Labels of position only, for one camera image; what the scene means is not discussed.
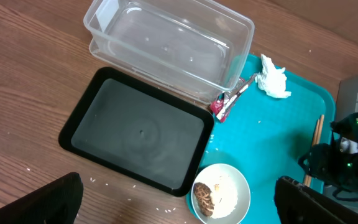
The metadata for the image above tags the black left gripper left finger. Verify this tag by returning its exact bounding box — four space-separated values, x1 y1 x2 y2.
0 172 84 224

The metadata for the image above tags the wooden chopstick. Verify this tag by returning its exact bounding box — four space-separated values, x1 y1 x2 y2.
305 114 325 187
303 119 320 187

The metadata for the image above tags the red silver snack wrapper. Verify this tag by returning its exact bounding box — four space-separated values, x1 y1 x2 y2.
209 74 256 123

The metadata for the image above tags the grey dishwasher rack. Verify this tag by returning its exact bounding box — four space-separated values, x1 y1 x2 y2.
323 68 358 224

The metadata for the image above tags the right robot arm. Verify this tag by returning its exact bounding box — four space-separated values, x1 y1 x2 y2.
298 112 358 202

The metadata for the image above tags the clear plastic bin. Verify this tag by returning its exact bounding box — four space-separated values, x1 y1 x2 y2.
83 0 255 104

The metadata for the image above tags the brown mushroom piece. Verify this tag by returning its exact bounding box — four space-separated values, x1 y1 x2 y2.
193 182 214 217

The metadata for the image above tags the teal serving tray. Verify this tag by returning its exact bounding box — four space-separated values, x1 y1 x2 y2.
186 71 335 223

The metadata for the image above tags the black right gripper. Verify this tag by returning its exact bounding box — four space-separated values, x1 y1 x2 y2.
298 143 358 202

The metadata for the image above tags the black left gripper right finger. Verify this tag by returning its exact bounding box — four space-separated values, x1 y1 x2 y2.
274 176 358 224

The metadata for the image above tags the crumpled white napkin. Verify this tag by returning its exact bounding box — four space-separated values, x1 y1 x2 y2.
255 54 291 99

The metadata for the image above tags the grey bowl with rice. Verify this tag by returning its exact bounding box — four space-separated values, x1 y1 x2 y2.
188 163 250 224

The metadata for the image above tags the black tray bin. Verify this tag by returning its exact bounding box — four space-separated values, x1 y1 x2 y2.
58 67 214 197

